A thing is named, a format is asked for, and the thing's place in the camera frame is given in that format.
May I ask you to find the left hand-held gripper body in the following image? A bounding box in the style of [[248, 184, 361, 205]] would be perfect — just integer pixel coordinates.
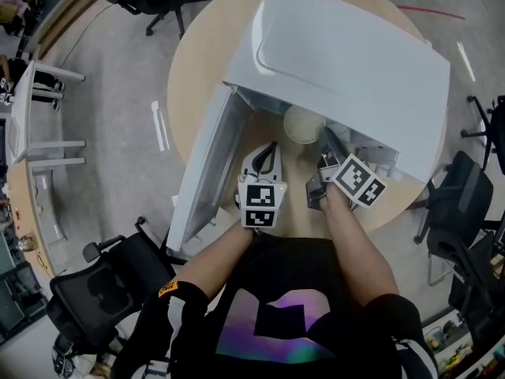
[[236, 174, 288, 230]]

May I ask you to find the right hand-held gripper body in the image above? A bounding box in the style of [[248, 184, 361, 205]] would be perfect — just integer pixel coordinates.
[[305, 154, 390, 212]]

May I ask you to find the cream round plate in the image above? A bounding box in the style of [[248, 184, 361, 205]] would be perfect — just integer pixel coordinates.
[[282, 105, 327, 144]]

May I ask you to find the white microwave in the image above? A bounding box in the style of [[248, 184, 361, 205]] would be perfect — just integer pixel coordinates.
[[165, 0, 451, 257]]

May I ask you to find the person's left forearm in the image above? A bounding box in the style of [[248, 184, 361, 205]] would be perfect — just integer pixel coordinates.
[[175, 225, 257, 302]]

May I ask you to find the person's right forearm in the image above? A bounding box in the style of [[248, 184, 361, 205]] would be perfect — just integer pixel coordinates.
[[321, 183, 399, 307]]

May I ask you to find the person's black printed shirt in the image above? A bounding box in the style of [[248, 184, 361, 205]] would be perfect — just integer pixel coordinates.
[[112, 235, 439, 379]]

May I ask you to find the wooden desk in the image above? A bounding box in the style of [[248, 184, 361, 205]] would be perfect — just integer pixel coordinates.
[[6, 159, 56, 280]]

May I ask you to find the low wooden platform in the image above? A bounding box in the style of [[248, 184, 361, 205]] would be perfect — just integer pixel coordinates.
[[35, 0, 119, 61]]

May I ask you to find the white flat board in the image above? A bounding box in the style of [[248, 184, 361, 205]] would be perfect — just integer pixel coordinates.
[[7, 116, 21, 158]]

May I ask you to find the white desk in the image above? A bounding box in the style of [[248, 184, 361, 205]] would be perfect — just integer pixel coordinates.
[[9, 59, 87, 165]]

